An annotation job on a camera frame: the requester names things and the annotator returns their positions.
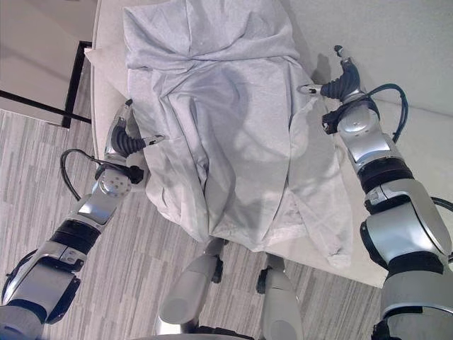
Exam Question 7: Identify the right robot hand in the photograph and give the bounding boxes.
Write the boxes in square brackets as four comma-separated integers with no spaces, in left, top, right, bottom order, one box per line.
[299,44,366,104]

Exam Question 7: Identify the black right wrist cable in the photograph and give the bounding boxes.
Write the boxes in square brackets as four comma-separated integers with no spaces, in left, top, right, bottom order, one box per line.
[364,82,410,143]

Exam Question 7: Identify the light grey sweatshirt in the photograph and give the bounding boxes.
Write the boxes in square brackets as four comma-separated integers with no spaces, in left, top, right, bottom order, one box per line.
[122,0,353,268]

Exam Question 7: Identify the black metal frame table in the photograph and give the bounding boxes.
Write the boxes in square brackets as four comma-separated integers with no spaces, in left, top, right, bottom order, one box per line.
[0,40,93,129]

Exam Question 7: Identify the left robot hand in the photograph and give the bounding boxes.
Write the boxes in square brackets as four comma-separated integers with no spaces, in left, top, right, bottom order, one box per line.
[104,98,166,165]

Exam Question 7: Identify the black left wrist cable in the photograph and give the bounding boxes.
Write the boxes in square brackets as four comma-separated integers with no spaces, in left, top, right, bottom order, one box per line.
[59,148,121,202]

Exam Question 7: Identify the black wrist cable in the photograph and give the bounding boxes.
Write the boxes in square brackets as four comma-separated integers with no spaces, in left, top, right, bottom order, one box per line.
[59,148,121,202]
[364,82,410,143]

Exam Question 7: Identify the silver right robot leg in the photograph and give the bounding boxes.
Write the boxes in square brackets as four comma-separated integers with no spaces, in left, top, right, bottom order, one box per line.
[256,253,304,340]

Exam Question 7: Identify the cream white sofa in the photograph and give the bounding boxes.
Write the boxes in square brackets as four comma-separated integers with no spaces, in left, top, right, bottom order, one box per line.
[84,0,453,288]

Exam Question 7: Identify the silver robot leg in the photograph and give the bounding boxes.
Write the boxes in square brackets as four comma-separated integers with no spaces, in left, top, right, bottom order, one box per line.
[256,253,304,340]
[156,237,229,336]

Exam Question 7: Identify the silver left robot leg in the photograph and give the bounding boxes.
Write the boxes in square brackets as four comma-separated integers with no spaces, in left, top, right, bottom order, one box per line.
[156,237,229,336]

